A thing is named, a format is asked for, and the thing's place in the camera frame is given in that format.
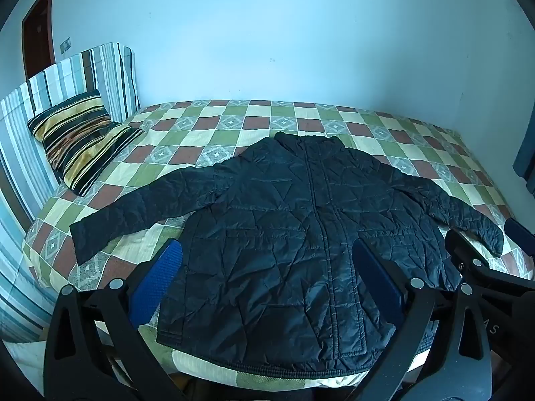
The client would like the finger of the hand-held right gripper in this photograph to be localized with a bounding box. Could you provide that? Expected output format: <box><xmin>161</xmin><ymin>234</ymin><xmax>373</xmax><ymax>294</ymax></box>
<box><xmin>504</xmin><ymin>218</ymin><xmax>535</xmax><ymax>255</ymax></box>
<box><xmin>444</xmin><ymin>229</ymin><xmax>489</xmax><ymax>281</ymax></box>

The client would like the checkered bedspread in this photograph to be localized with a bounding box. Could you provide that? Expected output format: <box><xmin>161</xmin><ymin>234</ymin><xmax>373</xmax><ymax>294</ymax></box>
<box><xmin>23</xmin><ymin>99</ymin><xmax>525</xmax><ymax>389</ymax></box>

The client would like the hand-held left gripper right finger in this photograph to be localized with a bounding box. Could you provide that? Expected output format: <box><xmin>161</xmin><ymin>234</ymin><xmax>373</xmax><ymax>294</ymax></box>
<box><xmin>347</xmin><ymin>239</ymin><xmax>493</xmax><ymax>401</ymax></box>

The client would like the black quilted jacket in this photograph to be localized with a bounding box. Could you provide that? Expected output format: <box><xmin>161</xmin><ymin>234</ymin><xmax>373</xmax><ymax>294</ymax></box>
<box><xmin>69</xmin><ymin>131</ymin><xmax>504</xmax><ymax>374</ymax></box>

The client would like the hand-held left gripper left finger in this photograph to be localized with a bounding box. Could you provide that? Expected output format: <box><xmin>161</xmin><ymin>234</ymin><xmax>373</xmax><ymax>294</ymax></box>
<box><xmin>44</xmin><ymin>239</ymin><xmax>190</xmax><ymax>401</ymax></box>

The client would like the dark blue curtain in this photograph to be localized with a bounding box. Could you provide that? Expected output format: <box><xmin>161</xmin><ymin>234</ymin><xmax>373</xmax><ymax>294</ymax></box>
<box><xmin>513</xmin><ymin>109</ymin><xmax>535</xmax><ymax>182</ymax></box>

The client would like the brown wooden door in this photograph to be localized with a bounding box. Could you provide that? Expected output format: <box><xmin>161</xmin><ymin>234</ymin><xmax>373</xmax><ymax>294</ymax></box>
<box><xmin>22</xmin><ymin>0</ymin><xmax>56</xmax><ymax>81</ymax></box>

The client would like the yellow black striped pillow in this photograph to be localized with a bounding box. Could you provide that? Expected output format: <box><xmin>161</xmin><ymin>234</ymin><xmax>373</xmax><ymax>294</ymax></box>
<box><xmin>27</xmin><ymin>89</ymin><xmax>145</xmax><ymax>197</ymax></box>

